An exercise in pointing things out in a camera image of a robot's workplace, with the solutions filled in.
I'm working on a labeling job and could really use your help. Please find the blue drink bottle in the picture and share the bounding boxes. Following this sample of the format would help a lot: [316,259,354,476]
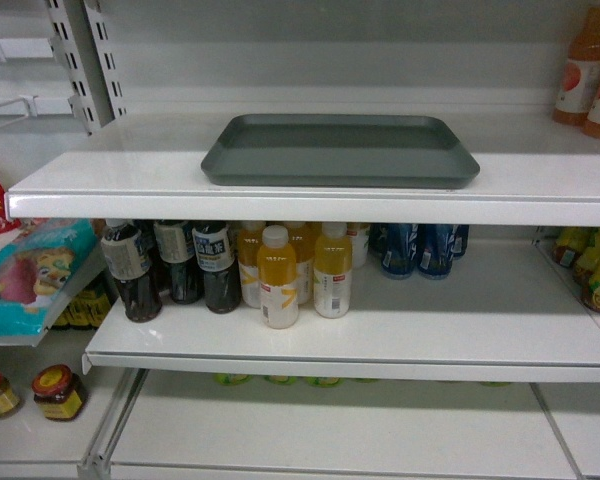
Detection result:
[416,224,455,280]
[381,223,419,280]

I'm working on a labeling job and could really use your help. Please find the perforated shelf upright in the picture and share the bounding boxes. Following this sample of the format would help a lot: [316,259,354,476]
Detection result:
[45,0,127,134]

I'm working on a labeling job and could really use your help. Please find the yellow lemon drink bottles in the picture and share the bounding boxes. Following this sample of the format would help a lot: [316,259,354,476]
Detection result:
[551,227,600,313]

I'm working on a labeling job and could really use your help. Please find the blue drink bottle left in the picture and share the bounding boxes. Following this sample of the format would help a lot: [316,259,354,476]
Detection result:
[381,223,419,280]

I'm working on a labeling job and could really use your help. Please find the orange juice bottle front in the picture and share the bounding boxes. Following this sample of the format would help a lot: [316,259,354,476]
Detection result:
[257,225,299,329]

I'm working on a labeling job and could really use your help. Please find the dark tea bottle middle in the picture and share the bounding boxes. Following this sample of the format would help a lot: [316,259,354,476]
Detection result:
[153,220,204,304]

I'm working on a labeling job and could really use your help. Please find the grey rectangular serving tray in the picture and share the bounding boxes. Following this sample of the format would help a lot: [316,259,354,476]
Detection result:
[201,114,480,189]

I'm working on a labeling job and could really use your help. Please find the yellow juice bottle front right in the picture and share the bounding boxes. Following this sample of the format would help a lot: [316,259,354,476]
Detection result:
[313,222,353,318]

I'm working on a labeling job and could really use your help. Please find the dark tea bottle right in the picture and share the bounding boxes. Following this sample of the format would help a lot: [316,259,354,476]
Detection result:
[194,220,242,314]

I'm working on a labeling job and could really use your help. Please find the teal snack package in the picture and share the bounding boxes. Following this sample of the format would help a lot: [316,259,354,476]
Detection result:
[0,218,98,337]

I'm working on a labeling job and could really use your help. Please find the orange juice bottle back left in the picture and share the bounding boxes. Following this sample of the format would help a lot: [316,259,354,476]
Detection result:
[238,221,266,309]

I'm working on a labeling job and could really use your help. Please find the white upper shelf board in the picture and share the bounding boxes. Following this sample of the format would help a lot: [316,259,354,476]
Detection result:
[7,112,600,226]

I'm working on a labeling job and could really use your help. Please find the dark tea bottle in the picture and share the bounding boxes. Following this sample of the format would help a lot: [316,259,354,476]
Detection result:
[194,220,242,314]
[153,220,204,304]
[101,219,162,322]

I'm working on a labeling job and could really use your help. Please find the red lid sauce jar right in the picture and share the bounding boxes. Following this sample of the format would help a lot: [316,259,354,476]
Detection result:
[31,364,89,421]

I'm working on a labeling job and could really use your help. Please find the white middle shelf board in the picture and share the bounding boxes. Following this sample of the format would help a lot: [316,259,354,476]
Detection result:
[82,240,600,383]

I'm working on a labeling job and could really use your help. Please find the blue drink bottle right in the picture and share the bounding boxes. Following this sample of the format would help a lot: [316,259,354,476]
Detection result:
[416,224,455,280]

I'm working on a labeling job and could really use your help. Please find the orange juice bottle top left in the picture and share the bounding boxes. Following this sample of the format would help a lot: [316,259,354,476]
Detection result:
[552,4,600,126]

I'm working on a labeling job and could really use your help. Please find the white shelf board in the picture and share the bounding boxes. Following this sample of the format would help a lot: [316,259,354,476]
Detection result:
[7,112,600,226]
[82,240,600,383]

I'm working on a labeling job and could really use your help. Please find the dark tea bottle left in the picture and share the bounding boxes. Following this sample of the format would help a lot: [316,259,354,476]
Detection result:
[101,219,162,322]

